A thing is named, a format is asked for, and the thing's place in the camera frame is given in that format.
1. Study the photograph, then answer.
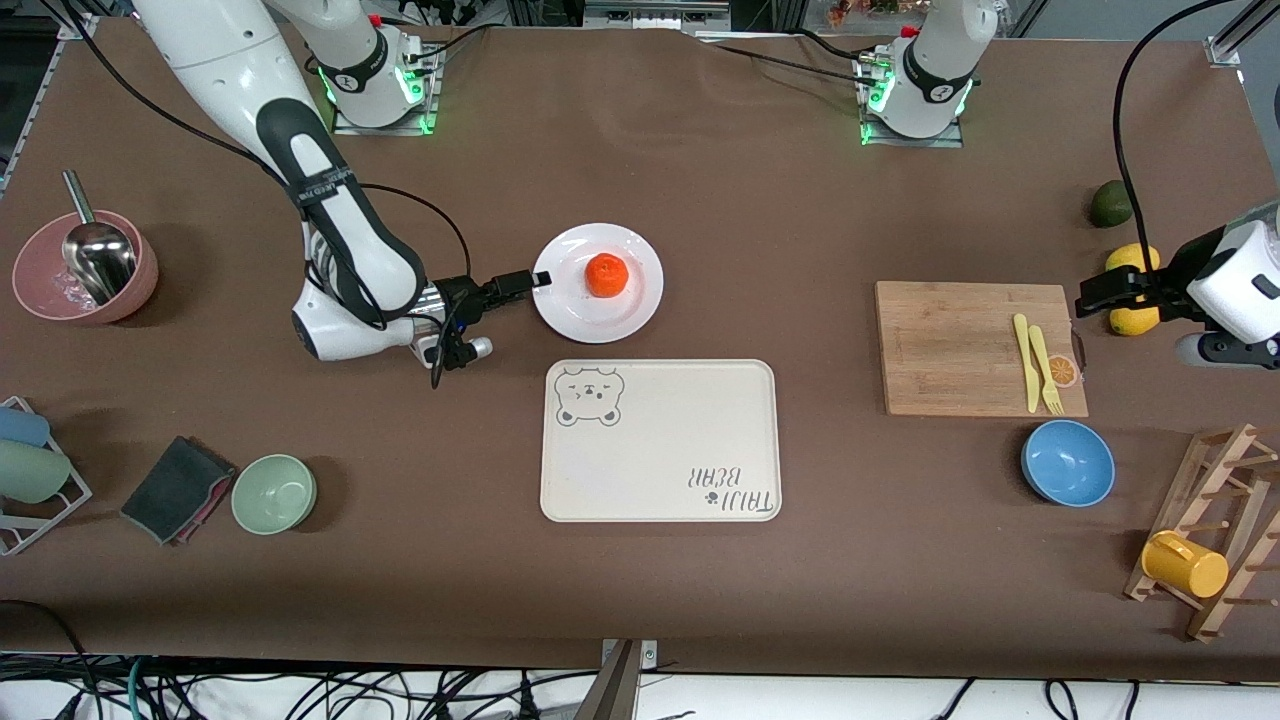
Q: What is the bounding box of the cream tray with bear print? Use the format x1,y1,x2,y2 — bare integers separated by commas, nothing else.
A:
540,359,783,524

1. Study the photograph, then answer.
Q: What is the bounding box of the metal scoop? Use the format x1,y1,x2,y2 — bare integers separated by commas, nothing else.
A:
62,170,137,306

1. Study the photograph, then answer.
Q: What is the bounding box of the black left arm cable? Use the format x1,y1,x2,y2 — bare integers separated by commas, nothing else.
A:
1112,0,1246,271

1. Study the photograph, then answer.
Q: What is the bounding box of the orange toy fruit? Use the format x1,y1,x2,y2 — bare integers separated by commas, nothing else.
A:
584,253,630,299

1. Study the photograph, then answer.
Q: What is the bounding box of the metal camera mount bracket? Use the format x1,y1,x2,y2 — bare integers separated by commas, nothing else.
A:
598,638,661,720

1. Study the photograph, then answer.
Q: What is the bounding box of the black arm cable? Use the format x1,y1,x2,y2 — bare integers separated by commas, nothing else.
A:
40,0,474,391
1112,0,1246,271

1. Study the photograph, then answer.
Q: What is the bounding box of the wooden cup drying rack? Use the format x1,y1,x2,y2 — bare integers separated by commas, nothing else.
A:
1123,424,1280,643

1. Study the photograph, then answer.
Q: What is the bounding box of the light blue cup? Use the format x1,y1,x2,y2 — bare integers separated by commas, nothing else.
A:
0,406,51,448

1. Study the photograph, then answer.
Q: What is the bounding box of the pink bowl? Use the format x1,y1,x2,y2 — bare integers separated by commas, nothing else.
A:
12,210,159,325

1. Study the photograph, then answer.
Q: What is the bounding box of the aluminium frame profile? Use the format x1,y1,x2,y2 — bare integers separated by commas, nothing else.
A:
583,0,733,33

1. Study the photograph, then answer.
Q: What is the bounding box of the yellow mug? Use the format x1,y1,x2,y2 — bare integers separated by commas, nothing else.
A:
1141,530,1230,599

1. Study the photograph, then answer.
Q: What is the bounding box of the dark grey folded cloth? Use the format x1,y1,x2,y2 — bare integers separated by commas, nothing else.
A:
120,436,238,547

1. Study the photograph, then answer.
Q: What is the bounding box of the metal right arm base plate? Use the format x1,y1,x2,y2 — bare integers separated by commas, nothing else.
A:
332,42,443,137

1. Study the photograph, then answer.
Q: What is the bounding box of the pale green cup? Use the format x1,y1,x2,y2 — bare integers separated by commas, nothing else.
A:
0,441,73,505

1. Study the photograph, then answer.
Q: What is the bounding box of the white round plate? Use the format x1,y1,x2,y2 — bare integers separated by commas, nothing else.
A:
531,223,665,345

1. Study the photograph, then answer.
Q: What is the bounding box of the yellow plastic knife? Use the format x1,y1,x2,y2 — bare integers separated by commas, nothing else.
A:
1012,313,1043,414

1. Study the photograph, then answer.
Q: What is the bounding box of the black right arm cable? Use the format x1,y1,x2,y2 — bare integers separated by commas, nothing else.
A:
40,0,474,391

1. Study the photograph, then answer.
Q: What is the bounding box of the yellow plastic fork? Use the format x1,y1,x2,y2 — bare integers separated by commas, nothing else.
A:
1028,325,1065,416

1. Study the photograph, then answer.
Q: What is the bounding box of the green avocado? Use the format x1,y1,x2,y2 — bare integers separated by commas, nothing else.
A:
1089,180,1135,229

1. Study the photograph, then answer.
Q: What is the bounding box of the white wire cup rack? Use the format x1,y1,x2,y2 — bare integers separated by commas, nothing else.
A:
0,396,93,557

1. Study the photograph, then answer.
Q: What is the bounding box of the pink folded cloth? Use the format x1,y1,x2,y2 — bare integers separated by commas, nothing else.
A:
185,470,238,546

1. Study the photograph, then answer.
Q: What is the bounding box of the bamboo cutting board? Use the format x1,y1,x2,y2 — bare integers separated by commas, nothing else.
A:
875,281,1090,418

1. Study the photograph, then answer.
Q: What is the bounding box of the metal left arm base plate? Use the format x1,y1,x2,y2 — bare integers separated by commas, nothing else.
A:
858,50,966,149

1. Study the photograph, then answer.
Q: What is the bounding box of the blue bowl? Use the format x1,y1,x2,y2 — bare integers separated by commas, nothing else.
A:
1021,420,1116,508

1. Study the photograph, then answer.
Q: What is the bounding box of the yellow toy lemon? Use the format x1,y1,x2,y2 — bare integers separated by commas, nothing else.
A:
1108,300,1162,337
1105,243,1162,276

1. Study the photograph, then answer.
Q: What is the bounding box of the pale green bowl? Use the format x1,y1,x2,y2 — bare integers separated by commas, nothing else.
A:
231,454,318,536

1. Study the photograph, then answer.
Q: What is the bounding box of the black loose cable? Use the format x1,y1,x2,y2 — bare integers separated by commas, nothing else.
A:
0,598,96,701

